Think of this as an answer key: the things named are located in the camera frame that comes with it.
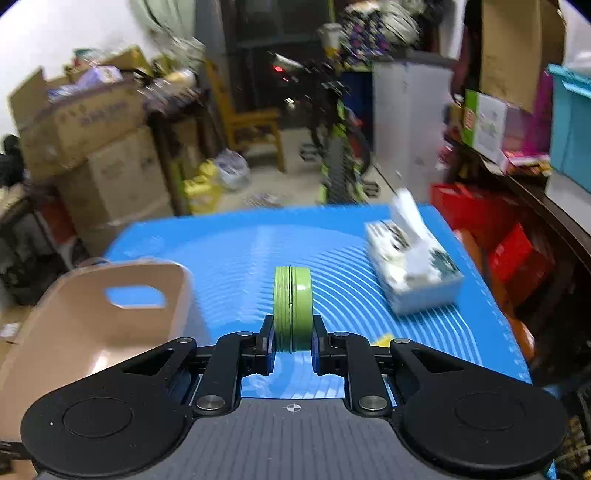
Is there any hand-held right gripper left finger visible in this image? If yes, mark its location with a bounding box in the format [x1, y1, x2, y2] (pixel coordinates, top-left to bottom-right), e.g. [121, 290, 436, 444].
[117, 315, 276, 414]

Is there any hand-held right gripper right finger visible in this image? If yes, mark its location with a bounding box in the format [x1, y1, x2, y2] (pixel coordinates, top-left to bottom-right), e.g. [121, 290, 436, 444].
[311, 314, 468, 414]

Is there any green round tin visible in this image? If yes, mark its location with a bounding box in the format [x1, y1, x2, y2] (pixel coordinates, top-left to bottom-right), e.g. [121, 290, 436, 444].
[273, 265, 314, 354]

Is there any beige plastic basket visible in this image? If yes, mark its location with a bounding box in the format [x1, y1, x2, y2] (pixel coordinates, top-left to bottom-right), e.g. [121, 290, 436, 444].
[0, 258, 197, 402]

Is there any blue silicone mat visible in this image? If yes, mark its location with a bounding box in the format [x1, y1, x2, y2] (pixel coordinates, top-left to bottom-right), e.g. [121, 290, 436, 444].
[104, 204, 536, 402]

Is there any white tissue box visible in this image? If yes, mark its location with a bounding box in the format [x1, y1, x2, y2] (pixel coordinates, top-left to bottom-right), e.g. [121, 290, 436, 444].
[365, 187, 465, 317]

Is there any white plastic bag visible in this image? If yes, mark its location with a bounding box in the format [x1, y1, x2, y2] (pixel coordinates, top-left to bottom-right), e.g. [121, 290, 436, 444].
[215, 148, 252, 192]

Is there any green black bicycle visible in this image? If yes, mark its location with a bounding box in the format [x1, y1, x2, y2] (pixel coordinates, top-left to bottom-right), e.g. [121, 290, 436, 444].
[268, 51, 384, 206]

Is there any red gift bag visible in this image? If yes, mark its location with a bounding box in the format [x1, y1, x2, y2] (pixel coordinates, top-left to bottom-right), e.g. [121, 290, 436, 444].
[431, 182, 509, 232]

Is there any red box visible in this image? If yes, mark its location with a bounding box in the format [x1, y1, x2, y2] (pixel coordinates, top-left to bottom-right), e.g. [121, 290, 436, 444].
[487, 224, 555, 305]

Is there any large cardboard box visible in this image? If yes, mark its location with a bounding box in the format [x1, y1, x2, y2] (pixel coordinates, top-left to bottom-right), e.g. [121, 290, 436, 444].
[58, 124, 174, 257]

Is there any wooden chair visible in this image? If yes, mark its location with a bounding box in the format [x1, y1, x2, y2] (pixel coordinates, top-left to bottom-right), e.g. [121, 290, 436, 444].
[203, 60, 287, 174]

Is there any dark wooden table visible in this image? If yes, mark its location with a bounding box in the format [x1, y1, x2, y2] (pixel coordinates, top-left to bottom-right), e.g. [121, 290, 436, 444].
[145, 88, 222, 215]

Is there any white cabinet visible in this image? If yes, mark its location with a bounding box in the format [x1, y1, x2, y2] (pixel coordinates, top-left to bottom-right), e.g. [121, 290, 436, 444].
[372, 51, 455, 204]

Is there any black metal shelf rack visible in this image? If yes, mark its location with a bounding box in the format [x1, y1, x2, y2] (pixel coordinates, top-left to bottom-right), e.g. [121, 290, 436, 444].
[0, 185, 88, 305]

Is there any cardboard box with white label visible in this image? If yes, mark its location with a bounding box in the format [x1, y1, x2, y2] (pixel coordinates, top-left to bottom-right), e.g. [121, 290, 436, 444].
[0, 305, 35, 361]

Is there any dark wooden shelf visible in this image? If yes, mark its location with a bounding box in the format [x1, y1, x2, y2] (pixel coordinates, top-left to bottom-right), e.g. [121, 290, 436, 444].
[443, 134, 591, 305]

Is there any green white box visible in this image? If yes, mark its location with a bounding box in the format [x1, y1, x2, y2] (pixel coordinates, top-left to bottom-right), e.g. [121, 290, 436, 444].
[462, 90, 509, 167]

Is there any open cardboard box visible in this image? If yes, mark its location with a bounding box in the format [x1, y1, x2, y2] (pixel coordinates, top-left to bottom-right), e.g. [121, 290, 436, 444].
[9, 46, 153, 181]

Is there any pink box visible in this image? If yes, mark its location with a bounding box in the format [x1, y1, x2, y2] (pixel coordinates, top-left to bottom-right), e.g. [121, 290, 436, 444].
[501, 69, 555, 176]

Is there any floral patterned garment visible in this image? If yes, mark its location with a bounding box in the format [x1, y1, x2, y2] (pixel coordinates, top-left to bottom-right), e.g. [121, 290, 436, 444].
[339, 4, 421, 70]

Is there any teal storage bin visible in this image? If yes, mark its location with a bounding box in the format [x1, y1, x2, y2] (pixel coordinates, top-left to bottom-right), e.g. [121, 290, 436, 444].
[547, 64, 591, 195]

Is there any brown cardboard sheet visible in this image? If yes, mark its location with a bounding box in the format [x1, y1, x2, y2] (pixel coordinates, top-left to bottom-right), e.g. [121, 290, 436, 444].
[478, 0, 566, 114]

